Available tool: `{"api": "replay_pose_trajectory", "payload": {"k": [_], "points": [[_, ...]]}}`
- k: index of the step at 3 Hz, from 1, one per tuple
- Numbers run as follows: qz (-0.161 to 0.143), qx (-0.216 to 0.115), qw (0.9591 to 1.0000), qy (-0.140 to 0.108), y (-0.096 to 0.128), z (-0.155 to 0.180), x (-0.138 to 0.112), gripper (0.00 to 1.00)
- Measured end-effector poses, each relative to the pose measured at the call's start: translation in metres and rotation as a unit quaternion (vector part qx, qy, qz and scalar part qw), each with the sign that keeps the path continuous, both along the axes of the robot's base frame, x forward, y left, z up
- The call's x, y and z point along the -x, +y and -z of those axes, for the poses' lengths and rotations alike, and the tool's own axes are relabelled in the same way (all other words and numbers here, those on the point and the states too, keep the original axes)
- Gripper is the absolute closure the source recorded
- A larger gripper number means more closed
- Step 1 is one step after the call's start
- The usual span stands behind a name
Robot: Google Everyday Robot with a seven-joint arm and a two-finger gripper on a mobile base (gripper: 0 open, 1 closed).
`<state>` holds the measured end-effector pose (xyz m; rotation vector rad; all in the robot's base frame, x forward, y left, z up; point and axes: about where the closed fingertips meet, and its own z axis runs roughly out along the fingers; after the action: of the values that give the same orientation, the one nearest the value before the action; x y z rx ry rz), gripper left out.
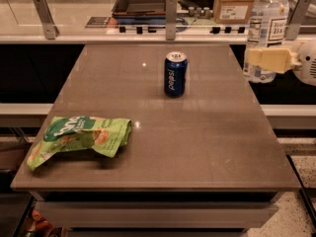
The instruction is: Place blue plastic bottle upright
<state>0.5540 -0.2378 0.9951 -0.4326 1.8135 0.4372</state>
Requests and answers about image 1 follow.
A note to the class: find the clear plastic tea bottle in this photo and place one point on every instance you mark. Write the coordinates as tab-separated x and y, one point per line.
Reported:
267	23

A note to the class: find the middle metal glass bracket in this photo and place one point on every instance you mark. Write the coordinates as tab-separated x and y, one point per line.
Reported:
171	14

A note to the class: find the right metal glass bracket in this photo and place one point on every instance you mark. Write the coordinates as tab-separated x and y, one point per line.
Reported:
296	19

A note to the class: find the metal glass bracket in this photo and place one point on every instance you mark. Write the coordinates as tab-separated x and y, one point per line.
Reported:
171	14
296	19
49	27

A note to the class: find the cardboard box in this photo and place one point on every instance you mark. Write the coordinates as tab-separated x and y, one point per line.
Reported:
232	11

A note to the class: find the glass barrier panel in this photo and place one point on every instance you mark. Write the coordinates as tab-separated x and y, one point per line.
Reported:
20	23

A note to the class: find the left metal glass bracket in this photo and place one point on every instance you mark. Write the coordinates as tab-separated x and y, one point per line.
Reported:
49	27

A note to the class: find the blue pepsi can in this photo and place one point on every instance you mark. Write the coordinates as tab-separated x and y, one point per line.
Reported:
175	68

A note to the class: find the green snack bag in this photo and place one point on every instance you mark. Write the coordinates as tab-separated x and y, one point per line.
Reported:
103	135

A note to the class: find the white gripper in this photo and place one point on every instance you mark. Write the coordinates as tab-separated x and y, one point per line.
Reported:
308	63

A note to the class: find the grey drawer front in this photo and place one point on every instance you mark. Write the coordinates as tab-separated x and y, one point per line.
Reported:
182	215

